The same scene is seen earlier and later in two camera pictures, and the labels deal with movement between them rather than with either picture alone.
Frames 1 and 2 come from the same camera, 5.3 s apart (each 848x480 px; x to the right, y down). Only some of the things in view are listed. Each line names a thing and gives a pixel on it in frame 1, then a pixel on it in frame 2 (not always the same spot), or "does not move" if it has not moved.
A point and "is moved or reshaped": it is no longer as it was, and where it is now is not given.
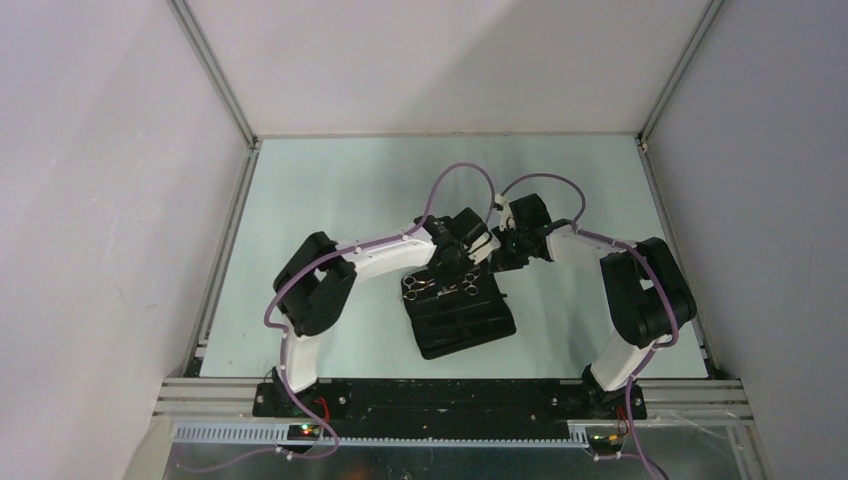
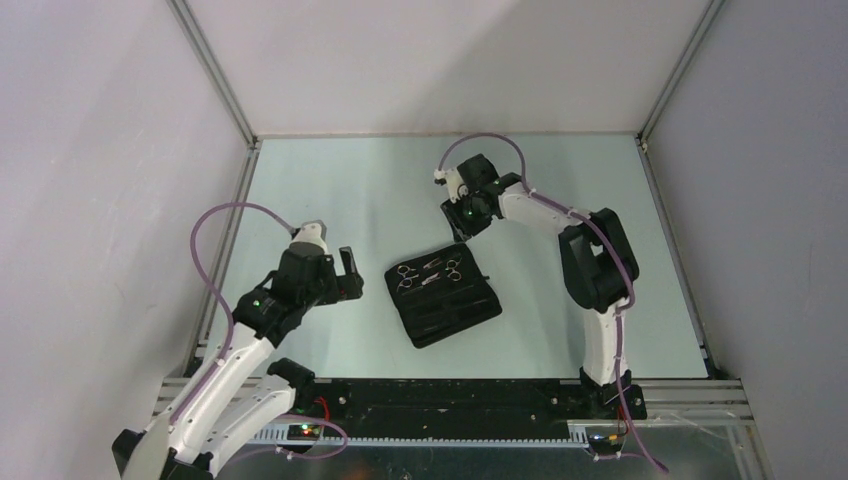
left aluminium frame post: x=193 y=32 does not move
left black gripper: x=467 y=263 → x=341 y=287
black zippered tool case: x=445 y=317 is moved or reshaped
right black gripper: x=500 y=261 → x=462 y=229
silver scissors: x=471 y=289 is moved or reshaped
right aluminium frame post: x=709 y=14 does not move
